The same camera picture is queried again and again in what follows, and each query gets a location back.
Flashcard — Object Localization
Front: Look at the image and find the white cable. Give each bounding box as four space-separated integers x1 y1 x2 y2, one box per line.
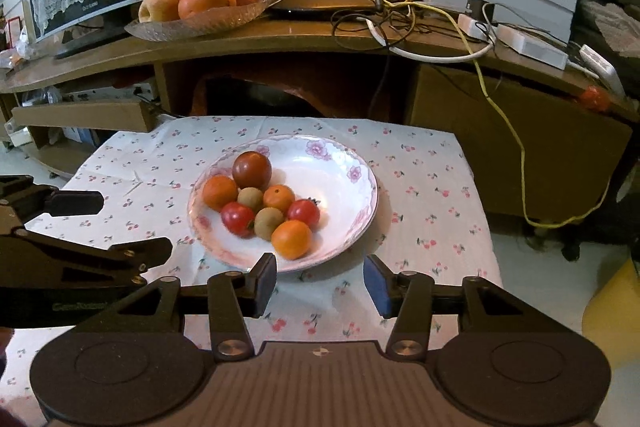
367 14 496 64

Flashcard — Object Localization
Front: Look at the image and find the brown kiwi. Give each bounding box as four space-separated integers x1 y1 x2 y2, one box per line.
254 207 285 241
237 187 265 214

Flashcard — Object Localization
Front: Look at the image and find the black power adapter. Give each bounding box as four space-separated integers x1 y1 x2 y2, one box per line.
466 0 496 24

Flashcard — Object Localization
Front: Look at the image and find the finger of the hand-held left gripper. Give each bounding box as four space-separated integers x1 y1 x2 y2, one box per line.
0 175 105 224
15 229 174 290

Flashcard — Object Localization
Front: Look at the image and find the wooden television stand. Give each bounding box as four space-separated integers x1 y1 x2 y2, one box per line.
0 14 640 228

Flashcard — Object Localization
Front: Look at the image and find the white power strip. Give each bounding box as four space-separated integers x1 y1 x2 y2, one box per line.
492 24 571 70

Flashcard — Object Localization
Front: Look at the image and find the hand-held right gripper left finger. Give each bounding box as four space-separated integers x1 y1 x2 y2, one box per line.
102 253 277 362

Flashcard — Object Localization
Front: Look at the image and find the white plastic box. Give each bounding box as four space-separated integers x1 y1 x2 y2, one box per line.
4 119 35 148

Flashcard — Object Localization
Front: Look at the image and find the yellow cable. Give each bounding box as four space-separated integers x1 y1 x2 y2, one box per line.
292 0 613 228

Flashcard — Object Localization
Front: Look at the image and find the yellow apple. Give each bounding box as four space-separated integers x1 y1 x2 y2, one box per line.
138 0 186 24

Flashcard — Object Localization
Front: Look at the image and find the red round object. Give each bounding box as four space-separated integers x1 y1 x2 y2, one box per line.
580 87 611 112

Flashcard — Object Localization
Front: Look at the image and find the cherry print tablecloth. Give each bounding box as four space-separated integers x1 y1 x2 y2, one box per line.
0 116 503 427

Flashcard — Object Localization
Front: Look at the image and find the red picture frame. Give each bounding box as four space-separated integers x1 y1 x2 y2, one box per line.
5 18 27 52

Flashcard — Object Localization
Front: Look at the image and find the large dark red tomato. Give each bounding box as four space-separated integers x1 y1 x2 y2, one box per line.
232 151 273 189

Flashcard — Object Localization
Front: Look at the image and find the silver set-top device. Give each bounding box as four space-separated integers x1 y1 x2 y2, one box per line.
62 82 160 104

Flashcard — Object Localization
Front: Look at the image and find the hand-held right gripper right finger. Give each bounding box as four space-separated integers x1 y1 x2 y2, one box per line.
366 254 556 360

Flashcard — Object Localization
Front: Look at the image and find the glass fruit dish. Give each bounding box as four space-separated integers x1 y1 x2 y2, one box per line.
124 0 275 42

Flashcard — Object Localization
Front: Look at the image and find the small orange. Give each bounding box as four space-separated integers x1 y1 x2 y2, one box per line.
263 184 296 214
271 219 313 260
202 175 239 212

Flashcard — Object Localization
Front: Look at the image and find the small red tomato with stem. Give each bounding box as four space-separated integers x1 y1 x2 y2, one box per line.
287 198 321 230

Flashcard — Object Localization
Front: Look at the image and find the white floral plate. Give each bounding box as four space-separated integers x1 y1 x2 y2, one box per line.
186 134 379 274

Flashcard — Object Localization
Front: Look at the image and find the white power adapter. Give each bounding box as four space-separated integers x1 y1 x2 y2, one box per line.
457 12 496 42

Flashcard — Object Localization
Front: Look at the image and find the white plug device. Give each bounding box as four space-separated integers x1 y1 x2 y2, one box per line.
577 44 626 95

